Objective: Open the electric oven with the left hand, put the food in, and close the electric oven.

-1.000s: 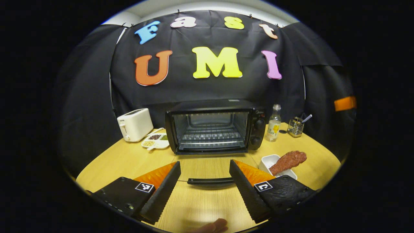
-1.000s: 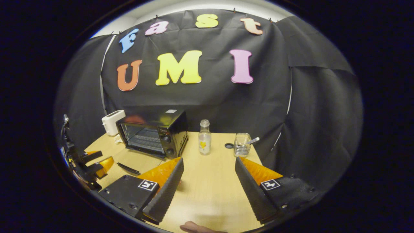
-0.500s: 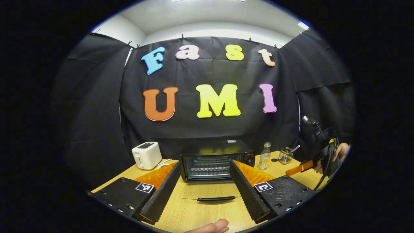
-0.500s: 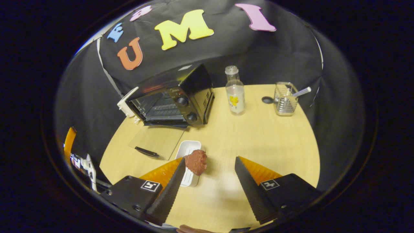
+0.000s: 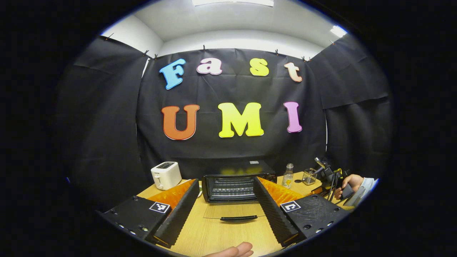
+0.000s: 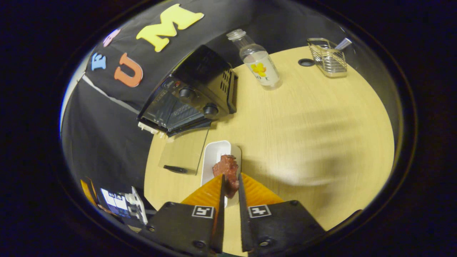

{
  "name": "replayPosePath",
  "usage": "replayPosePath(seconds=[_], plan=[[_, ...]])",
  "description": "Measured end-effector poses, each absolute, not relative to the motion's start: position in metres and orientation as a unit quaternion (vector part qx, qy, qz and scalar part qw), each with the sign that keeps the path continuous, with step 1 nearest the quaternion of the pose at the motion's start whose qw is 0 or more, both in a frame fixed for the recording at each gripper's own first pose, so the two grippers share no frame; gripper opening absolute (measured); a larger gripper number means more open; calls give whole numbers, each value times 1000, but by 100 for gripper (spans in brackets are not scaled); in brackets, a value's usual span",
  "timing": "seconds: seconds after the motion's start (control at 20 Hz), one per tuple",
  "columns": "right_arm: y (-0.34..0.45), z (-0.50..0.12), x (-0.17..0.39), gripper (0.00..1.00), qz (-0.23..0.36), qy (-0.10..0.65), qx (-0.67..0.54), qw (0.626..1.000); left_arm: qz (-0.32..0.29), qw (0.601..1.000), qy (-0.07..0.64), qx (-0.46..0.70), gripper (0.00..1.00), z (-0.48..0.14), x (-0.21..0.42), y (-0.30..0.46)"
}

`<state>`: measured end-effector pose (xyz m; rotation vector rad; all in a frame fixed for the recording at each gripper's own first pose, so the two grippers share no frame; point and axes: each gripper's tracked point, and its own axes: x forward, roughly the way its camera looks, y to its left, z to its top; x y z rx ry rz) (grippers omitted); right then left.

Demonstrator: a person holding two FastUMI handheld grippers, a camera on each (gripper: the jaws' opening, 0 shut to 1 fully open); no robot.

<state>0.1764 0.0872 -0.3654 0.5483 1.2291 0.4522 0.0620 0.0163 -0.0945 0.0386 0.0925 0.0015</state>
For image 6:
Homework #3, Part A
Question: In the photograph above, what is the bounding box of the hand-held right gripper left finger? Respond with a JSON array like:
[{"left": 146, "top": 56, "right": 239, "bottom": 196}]
[{"left": 139, "top": 174, "right": 226, "bottom": 257}]

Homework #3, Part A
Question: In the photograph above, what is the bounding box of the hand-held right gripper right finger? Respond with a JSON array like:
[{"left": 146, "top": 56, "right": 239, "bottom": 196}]
[{"left": 237, "top": 173, "right": 326, "bottom": 256}]

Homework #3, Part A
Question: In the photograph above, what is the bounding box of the brown meat piece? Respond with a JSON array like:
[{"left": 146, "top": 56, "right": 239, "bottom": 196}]
[{"left": 212, "top": 154, "right": 240, "bottom": 199}]

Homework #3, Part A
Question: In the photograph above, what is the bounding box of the black electric oven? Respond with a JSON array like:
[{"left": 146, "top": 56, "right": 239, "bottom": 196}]
[{"left": 137, "top": 45, "right": 238, "bottom": 175}]

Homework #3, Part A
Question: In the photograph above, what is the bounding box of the white rectangular plate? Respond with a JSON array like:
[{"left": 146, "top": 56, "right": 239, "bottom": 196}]
[{"left": 200, "top": 140, "right": 242, "bottom": 208}]

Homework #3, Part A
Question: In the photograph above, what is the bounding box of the clear bottle with yellow label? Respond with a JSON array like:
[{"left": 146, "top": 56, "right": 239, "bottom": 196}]
[{"left": 226, "top": 29, "right": 282, "bottom": 90}]

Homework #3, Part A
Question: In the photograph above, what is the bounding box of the metal wire holder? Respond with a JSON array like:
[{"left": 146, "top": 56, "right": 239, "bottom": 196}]
[{"left": 307, "top": 37, "right": 348, "bottom": 78}]

